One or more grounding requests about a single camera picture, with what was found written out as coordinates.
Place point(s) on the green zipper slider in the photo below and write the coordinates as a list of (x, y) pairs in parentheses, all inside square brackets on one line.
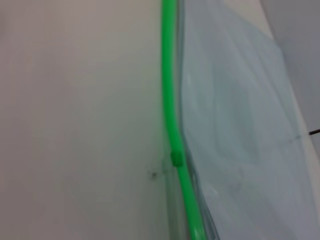
[(176, 158)]

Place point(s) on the clear green-zip document bag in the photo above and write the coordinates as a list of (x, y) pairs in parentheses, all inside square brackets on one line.
[(237, 112)]

